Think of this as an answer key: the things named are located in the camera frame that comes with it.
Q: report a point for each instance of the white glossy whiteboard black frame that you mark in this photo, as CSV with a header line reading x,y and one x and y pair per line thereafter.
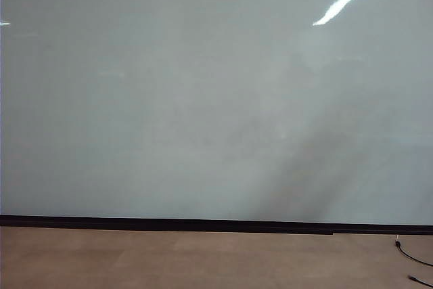
x,y
169,82

